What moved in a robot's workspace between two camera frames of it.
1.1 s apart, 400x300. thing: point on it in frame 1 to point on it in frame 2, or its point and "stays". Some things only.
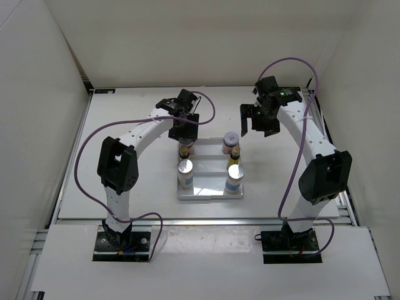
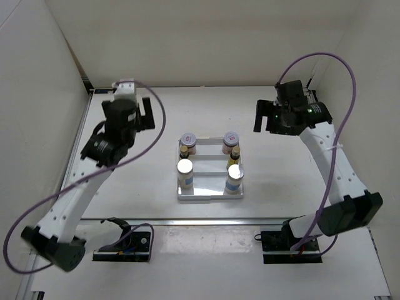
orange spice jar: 231,139 stays
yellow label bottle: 234,157 stays
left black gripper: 191,132 to 145,122
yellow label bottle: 184,153 stays
